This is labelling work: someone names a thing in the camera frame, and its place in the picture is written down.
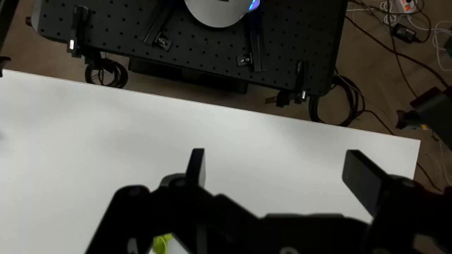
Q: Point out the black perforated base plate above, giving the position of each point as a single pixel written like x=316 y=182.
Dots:
x=292 y=42

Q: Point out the white power strip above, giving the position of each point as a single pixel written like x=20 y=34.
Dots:
x=405 y=6

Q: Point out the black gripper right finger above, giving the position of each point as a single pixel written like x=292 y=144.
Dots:
x=405 y=212

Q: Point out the black camera on stand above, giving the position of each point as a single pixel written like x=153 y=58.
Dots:
x=436 y=113

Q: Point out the green mug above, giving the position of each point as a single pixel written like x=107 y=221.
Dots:
x=162 y=243

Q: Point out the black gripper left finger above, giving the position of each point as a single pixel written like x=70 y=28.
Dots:
x=142 y=216

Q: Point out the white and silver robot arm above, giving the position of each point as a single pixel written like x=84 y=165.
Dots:
x=217 y=11

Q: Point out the black clamp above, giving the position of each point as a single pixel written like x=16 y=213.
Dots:
x=80 y=30
x=301 y=82

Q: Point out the black power adapter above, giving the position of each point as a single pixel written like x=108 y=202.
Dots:
x=405 y=31

